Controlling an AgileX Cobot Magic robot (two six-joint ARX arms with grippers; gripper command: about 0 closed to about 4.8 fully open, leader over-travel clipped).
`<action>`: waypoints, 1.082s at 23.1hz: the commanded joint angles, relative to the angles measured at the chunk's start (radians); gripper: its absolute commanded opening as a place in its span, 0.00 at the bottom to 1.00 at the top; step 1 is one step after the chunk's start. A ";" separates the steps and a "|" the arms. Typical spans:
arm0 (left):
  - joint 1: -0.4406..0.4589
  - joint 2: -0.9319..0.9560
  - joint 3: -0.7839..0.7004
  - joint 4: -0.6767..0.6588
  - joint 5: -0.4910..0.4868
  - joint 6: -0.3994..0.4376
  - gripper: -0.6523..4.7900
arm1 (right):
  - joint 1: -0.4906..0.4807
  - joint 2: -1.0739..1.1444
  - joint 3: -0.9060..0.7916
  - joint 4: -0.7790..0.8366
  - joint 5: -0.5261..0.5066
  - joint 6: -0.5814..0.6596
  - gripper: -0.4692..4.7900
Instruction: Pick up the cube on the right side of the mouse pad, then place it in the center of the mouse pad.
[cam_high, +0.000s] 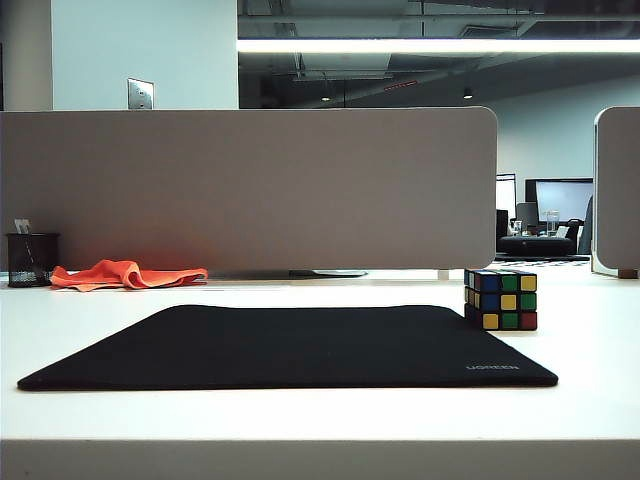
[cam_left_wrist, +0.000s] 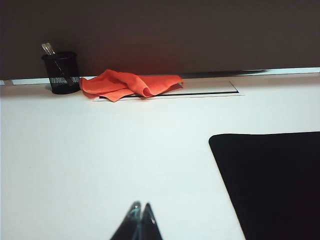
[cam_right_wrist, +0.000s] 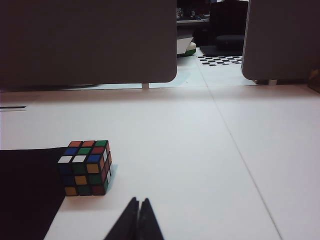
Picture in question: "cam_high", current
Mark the multicolour puzzle cube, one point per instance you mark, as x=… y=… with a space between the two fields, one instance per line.
x=500 y=300

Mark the black mouse pad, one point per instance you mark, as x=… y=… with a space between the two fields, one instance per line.
x=290 y=350

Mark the wide beige desk divider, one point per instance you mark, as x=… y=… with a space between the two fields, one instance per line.
x=250 y=190

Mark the white divider foot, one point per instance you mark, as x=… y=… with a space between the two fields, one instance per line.
x=444 y=274

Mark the red led sign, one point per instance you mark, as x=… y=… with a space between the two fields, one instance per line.
x=400 y=85

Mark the whiteboard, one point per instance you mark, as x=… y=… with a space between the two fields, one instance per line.
x=506 y=195

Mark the orange cloth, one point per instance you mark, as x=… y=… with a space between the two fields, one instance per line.
x=125 y=275

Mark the small pendant lamp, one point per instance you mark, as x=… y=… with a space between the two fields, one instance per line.
x=467 y=92

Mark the black round ottoman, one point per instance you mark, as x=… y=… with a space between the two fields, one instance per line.
x=535 y=246

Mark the long ceiling light strip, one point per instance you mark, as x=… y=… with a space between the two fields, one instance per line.
x=425 y=45

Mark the clear bottle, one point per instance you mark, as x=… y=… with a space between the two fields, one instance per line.
x=552 y=224

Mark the large display screen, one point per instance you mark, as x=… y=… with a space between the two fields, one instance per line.
x=560 y=200

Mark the black mesh pen holder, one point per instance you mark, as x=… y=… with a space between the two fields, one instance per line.
x=30 y=260

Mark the small items in pen holder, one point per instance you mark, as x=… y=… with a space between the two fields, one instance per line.
x=22 y=226

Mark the brown divider foot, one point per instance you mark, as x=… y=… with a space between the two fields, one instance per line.
x=628 y=274

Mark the metal wall plate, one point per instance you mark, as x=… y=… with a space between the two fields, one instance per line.
x=140 y=93

